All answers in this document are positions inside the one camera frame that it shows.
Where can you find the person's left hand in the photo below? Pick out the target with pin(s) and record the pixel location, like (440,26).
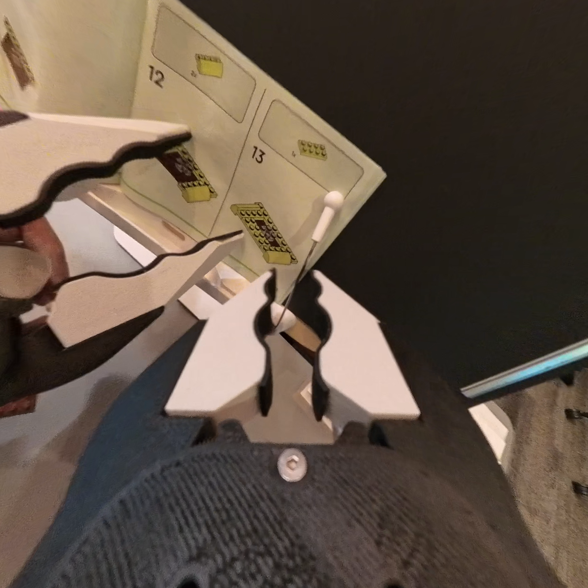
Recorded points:
(43,239)

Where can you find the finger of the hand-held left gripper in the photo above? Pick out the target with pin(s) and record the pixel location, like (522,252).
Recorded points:
(115,298)
(69,147)

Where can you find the brick instruction booklet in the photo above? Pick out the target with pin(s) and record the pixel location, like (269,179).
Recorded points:
(206,115)

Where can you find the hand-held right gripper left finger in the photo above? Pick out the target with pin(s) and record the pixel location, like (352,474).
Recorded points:
(220,367)

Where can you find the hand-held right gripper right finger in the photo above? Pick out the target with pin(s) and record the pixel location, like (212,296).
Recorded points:
(367,367)

